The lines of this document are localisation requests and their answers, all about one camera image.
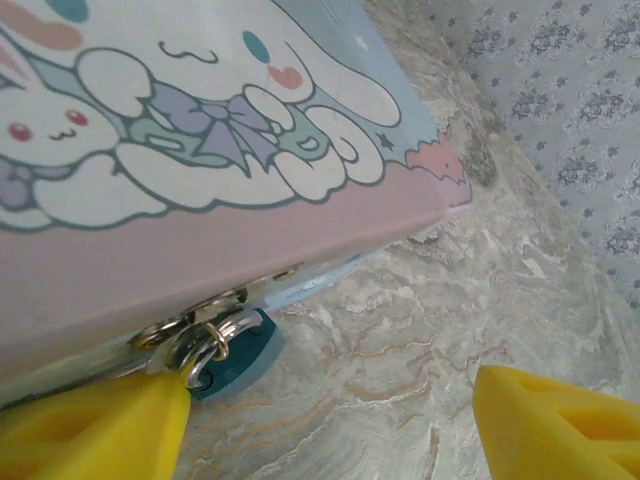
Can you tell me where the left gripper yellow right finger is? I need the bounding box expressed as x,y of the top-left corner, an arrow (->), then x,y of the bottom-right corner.
472,363 -> 640,480

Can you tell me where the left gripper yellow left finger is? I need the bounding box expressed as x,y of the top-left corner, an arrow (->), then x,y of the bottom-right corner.
0,370 -> 192,480

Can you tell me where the small gold key ring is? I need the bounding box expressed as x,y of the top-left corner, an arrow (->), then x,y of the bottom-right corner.
205,321 -> 230,360

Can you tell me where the teal padlock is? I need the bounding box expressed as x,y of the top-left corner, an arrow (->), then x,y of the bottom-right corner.
169,307 -> 287,402

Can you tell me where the cartoon print tin box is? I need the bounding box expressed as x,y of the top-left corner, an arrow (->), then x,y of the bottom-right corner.
0,0 -> 474,411

